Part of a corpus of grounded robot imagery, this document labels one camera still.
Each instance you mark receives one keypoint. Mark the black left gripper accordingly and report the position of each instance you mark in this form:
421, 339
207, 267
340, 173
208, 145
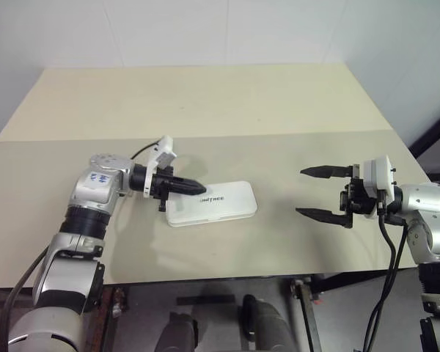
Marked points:
165, 185

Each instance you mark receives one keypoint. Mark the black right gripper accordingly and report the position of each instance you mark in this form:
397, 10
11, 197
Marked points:
355, 201

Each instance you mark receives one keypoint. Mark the white plastic pencil case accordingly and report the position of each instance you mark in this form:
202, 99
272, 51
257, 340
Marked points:
223, 205

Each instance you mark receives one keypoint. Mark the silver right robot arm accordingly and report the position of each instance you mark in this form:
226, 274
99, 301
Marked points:
429, 205

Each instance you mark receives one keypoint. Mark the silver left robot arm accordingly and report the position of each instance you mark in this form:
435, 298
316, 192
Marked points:
91, 187

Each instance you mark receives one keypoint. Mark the black flat metal bar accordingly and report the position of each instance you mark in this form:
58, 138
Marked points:
207, 300

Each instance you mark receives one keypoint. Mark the black metal table leg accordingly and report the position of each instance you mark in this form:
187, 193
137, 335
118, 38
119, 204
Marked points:
308, 315

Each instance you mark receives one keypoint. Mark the black slanted bar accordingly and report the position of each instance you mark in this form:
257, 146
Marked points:
434, 133

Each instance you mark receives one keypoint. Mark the large dark rounded shape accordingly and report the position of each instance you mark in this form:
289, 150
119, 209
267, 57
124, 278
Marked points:
273, 326

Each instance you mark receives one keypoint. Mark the small dark rounded shape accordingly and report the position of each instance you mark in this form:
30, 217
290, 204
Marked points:
177, 333

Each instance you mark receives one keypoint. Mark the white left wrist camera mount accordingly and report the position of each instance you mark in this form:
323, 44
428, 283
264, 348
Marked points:
165, 152

